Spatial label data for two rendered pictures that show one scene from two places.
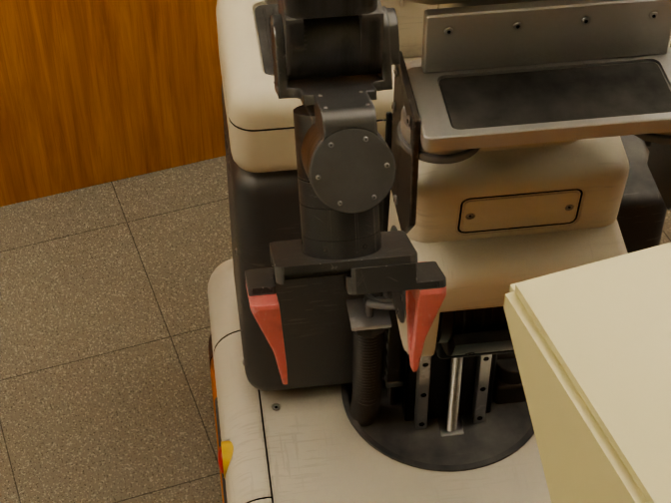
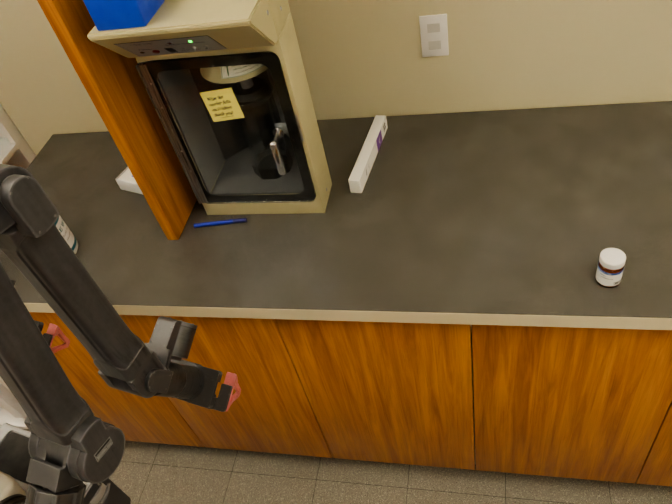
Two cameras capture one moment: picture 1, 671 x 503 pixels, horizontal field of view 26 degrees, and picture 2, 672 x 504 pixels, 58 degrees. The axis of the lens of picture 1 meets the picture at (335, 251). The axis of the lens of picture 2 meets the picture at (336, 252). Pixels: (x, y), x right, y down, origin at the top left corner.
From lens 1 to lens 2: 1.24 m
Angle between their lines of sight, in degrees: 84
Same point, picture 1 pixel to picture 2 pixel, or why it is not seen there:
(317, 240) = (198, 372)
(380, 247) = not seen: hidden behind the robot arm
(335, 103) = (165, 331)
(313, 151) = (187, 326)
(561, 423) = (258, 16)
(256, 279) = (225, 395)
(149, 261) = not seen: outside the picture
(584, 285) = (239, 17)
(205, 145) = not seen: outside the picture
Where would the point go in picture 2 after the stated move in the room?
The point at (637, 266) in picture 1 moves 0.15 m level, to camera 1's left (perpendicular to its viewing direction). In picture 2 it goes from (229, 18) to (301, 26)
